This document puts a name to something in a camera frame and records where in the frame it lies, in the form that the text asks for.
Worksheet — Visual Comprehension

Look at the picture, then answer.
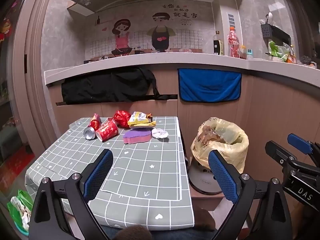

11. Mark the yellow plastic wrapper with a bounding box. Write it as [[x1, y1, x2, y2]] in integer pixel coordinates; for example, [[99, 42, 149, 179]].
[[128, 120, 156, 130]]

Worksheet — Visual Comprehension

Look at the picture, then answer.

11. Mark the purple sponge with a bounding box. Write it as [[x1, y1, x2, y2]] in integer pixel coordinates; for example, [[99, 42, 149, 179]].
[[123, 127, 152, 144]]

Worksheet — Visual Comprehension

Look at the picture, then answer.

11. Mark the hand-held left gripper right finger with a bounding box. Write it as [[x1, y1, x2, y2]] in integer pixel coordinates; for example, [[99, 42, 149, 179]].
[[208, 150, 293, 240]]

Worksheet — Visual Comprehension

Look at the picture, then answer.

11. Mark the beige door frame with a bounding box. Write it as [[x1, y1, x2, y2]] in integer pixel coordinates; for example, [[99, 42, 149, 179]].
[[12, 0, 65, 155]]

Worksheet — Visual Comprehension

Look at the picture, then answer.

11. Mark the red soda can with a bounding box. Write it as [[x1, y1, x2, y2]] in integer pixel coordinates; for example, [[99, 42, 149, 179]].
[[84, 127, 97, 140]]

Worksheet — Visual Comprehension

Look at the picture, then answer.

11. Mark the black utensil holder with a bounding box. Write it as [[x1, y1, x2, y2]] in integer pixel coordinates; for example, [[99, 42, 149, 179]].
[[261, 24, 273, 39]]

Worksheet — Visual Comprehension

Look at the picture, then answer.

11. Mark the green vegetable bag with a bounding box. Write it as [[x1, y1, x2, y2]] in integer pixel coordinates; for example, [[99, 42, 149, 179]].
[[268, 41, 290, 62]]

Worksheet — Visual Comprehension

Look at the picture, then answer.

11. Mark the grey checked tablecloth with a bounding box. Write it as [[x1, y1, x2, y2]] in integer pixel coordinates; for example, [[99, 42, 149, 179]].
[[25, 116, 195, 230]]

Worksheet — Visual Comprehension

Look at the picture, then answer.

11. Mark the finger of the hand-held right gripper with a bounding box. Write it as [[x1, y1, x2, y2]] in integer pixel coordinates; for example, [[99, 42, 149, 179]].
[[265, 141, 298, 167], [287, 133, 320, 165]]

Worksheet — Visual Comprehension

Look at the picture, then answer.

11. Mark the black bag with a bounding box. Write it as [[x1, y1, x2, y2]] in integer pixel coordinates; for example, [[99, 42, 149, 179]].
[[61, 67, 178, 104]]

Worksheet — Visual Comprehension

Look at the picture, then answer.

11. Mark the red plastic bottle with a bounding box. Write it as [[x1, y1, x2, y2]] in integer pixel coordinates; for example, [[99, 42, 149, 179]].
[[227, 26, 239, 58]]

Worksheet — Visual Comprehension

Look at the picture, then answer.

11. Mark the white vented column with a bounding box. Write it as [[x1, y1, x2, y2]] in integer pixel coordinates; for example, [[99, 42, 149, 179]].
[[211, 0, 244, 55]]

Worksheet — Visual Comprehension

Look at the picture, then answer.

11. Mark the cartoon wall sticker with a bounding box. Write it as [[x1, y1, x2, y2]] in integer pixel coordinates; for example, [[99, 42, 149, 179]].
[[85, 4, 203, 58]]

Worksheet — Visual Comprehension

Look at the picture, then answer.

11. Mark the green plastic bag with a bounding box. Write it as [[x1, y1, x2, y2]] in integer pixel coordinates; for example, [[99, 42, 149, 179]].
[[6, 189, 34, 235]]

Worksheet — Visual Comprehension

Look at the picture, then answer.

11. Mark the black wire rack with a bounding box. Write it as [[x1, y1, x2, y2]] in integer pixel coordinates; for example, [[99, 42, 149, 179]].
[[271, 25, 292, 45]]

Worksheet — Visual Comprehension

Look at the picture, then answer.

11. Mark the yellow trash bag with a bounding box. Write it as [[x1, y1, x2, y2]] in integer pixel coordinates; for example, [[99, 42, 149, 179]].
[[191, 117, 249, 174]]

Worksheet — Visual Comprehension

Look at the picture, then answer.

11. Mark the red paper cup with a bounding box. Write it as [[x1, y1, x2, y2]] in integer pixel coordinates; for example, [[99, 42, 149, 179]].
[[96, 118, 119, 142]]

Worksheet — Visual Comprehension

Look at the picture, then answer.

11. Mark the blue towel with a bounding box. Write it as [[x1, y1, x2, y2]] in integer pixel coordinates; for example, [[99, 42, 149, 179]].
[[177, 68, 242, 103]]

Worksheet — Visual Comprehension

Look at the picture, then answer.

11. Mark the dark sauce bottle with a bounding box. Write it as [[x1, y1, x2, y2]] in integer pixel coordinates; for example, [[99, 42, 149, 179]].
[[213, 31, 224, 55]]

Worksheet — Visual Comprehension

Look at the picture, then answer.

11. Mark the grey round bin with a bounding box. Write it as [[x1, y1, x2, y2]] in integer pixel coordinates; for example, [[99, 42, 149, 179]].
[[188, 157, 223, 195]]

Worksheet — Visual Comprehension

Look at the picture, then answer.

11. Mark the red plastic bag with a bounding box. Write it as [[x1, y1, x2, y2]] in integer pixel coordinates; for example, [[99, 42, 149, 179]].
[[114, 110, 132, 128]]

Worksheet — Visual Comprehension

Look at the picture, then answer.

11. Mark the yellow printed snack packet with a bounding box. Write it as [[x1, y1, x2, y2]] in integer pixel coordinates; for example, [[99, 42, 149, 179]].
[[130, 111, 152, 124]]

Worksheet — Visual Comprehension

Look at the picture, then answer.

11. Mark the small red foil wrapper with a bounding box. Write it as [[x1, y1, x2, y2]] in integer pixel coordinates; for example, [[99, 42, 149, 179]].
[[90, 113, 102, 130]]

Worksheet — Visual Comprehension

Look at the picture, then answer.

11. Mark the orange packet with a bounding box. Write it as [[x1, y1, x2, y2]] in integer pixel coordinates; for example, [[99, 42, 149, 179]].
[[286, 46, 297, 64]]

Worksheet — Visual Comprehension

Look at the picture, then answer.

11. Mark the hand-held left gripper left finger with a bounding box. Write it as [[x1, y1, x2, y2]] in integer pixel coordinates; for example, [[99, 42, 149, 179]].
[[29, 149, 114, 240]]

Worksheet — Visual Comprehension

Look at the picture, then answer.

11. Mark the white blue plastic bag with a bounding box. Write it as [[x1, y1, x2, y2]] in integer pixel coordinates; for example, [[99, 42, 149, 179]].
[[152, 128, 169, 139]]

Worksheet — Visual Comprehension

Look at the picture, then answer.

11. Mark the grey stone countertop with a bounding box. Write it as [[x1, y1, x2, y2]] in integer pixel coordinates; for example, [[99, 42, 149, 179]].
[[44, 52, 320, 88]]

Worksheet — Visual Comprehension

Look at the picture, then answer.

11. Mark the red floor mat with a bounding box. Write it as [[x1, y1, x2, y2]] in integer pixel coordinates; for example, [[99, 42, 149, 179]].
[[0, 145, 35, 180]]

